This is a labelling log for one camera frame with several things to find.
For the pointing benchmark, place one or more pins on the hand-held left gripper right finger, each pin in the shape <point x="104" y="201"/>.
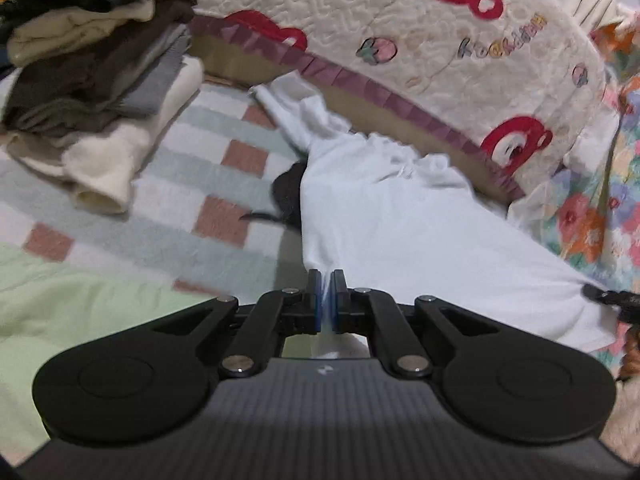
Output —
<point x="334" y="305"/>

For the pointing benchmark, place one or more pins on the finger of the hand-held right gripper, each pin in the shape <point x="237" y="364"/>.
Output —
<point x="607" y="297"/>

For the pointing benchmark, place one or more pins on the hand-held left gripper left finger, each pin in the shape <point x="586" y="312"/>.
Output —
<point x="316" y="305"/>

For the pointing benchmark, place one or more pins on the white shirt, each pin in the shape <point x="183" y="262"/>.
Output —
<point x="400" y="230"/>

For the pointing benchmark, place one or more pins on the stack of folded clothes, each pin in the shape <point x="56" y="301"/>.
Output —
<point x="85" y="85"/>

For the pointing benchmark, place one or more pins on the floral cloth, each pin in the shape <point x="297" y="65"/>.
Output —
<point x="585" y="220"/>

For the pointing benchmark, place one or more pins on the dark cloth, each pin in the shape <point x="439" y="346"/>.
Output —
<point x="287" y="185"/>

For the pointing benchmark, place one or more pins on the checked pastel blanket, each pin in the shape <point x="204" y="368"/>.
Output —
<point x="190" y="180"/>

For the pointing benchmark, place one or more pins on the light green sheet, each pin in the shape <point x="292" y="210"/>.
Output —
<point x="75" y="310"/>

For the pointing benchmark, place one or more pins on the cream quilt with red bears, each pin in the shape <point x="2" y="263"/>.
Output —
<point x="400" y="25"/>

